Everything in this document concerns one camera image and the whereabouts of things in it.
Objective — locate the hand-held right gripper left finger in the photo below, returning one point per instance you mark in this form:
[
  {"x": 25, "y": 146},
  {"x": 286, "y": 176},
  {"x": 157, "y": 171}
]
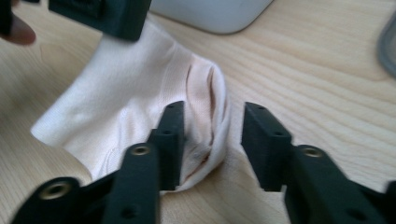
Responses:
[{"x": 171, "y": 149}]

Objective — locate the brown rectangular tray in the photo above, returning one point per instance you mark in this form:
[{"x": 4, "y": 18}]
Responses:
[{"x": 389, "y": 46}]

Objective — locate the white plastic compartment box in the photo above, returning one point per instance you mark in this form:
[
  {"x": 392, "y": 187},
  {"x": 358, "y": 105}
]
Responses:
[{"x": 214, "y": 15}]

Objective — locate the beige sock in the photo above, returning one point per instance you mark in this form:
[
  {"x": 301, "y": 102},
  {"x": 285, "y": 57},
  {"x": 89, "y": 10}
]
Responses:
[{"x": 124, "y": 99}]

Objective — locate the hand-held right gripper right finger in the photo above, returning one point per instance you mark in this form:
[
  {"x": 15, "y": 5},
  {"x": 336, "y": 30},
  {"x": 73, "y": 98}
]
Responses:
[{"x": 267, "y": 149}]

